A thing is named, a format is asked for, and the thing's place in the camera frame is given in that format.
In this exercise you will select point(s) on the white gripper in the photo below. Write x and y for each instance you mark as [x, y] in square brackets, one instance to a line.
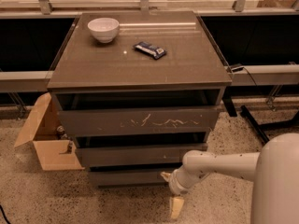
[175, 182]

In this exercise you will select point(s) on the grey bottom drawer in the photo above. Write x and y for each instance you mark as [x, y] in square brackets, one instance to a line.
[131, 175]

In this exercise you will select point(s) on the grey drawer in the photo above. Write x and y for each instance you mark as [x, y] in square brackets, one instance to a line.
[137, 112]
[131, 175]
[142, 149]

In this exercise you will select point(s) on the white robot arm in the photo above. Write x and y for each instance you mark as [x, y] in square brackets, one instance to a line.
[274, 172]

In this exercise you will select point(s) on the grey middle drawer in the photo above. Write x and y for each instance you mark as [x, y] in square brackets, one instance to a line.
[142, 149]

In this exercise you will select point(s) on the grey top drawer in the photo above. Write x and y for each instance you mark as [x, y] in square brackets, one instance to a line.
[137, 112]

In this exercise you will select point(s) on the grey drawer cabinet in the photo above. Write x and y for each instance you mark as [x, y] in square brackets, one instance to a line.
[190, 62]

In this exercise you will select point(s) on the open cardboard box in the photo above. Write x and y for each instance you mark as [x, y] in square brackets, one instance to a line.
[43, 129]

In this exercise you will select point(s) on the black wheeled stand base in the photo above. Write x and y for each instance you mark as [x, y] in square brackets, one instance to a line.
[261, 128]

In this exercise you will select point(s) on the blue snack packet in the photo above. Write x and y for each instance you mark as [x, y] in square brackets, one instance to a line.
[149, 49]

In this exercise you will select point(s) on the white ceramic bowl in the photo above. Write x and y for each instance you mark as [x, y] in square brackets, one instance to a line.
[104, 30]

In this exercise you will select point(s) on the black power adapter with cable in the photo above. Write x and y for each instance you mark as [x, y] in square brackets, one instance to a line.
[235, 67]

